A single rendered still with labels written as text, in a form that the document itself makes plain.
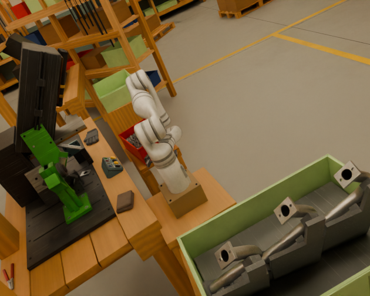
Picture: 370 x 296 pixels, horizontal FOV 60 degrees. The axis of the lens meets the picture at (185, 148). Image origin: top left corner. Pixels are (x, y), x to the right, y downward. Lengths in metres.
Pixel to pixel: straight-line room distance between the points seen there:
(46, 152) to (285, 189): 1.17
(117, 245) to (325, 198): 0.81
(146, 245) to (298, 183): 0.65
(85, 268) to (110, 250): 0.11
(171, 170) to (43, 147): 0.77
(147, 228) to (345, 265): 0.71
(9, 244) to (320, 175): 1.37
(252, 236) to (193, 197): 0.30
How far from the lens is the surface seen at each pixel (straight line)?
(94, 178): 1.81
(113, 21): 4.03
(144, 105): 1.30
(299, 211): 0.79
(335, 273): 1.07
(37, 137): 1.77
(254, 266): 0.76
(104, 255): 1.37
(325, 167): 1.27
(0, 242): 1.73
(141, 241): 1.36
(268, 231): 1.19
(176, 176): 1.27
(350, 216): 0.94
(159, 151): 1.21
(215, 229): 1.16
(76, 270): 1.41
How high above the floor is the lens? 1.75
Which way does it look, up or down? 31 degrees down
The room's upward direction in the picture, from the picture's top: 24 degrees counter-clockwise
